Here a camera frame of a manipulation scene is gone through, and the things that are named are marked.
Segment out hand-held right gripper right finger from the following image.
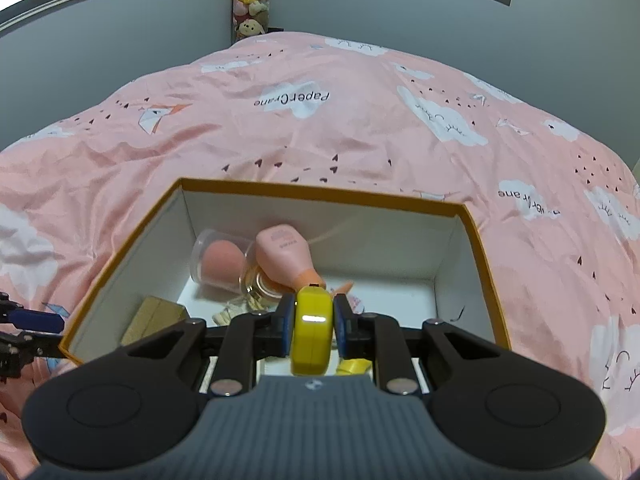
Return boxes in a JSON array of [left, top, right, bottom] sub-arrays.
[[332, 294, 506, 395]]

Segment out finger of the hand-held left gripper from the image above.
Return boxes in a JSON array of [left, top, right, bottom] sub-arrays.
[[0, 293, 68, 381]]

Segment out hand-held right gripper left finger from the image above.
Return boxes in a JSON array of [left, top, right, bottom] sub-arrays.
[[107, 294, 297, 397]]

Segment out yellow tape measure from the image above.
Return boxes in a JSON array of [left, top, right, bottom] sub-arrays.
[[291, 285, 335, 377]]

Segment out cream cloth pouch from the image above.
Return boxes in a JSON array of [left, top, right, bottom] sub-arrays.
[[212, 294, 273, 327]]

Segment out gold cosmetic jar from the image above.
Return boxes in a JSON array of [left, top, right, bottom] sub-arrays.
[[242, 260, 287, 307]]

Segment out pink plastic bottle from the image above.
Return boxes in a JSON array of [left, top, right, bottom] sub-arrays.
[[255, 224, 328, 292]]

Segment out clear case with pink sponge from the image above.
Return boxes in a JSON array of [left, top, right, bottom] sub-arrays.
[[191, 229, 256, 293]]

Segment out gold cardboard box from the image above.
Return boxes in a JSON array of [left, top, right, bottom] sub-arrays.
[[121, 297, 189, 347]]

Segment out orange cardboard box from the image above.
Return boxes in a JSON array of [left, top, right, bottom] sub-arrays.
[[59, 176, 512, 396]]

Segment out pink cloud print duvet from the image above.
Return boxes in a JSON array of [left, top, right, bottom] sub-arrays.
[[0, 30, 640, 480]]

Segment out hanging column of plush toys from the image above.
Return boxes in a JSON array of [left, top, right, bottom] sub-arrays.
[[232, 0, 274, 43]]

